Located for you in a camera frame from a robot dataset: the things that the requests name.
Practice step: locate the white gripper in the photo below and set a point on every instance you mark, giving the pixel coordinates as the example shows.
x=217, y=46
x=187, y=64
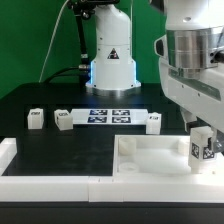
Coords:
x=202, y=98

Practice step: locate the white square table top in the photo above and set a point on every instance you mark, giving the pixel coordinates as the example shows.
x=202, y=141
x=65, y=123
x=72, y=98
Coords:
x=150, y=155

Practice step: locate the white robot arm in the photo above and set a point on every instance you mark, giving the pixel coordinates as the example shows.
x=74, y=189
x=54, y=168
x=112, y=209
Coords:
x=191, y=59

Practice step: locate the white U-shaped obstacle fence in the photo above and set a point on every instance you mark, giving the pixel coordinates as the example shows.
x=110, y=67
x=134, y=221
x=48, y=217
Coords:
x=196, y=188

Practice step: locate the white sheet with AprilTags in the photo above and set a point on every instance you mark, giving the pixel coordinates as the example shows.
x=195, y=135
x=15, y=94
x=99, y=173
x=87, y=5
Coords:
x=109, y=116

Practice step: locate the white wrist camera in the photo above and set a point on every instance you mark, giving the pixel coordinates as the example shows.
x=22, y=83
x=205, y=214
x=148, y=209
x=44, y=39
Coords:
x=160, y=47

